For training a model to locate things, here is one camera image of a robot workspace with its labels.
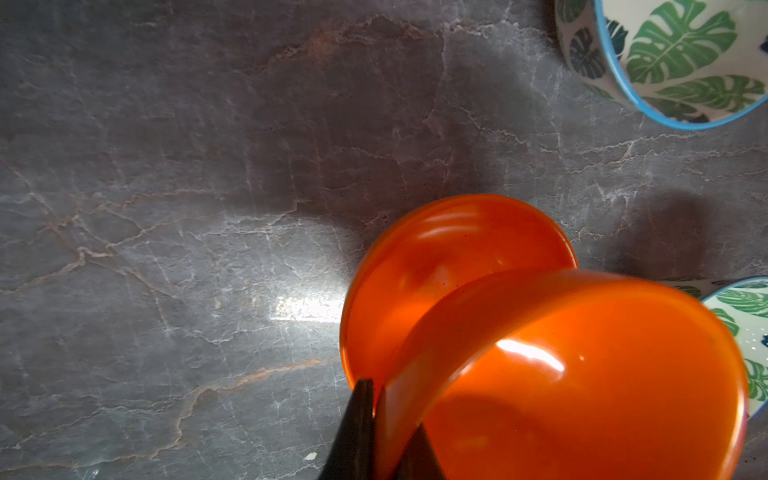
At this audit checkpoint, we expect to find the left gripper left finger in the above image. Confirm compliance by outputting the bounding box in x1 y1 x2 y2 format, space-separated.
318 379 374 480

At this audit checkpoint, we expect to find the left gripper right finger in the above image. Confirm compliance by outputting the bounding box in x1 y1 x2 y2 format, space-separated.
393 424 446 480

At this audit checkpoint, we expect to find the small orange bowl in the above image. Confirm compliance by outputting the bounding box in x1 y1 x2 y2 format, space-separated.
374 269 747 479

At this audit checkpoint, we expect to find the small green leaf bowl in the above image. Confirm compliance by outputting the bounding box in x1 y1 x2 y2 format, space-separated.
553 0 767 131

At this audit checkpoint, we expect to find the large orange bowl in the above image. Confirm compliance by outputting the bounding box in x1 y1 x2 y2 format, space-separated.
339 194 578 392

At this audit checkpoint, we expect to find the large green leaf bowl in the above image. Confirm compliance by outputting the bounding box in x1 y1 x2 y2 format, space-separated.
661 276 767 417

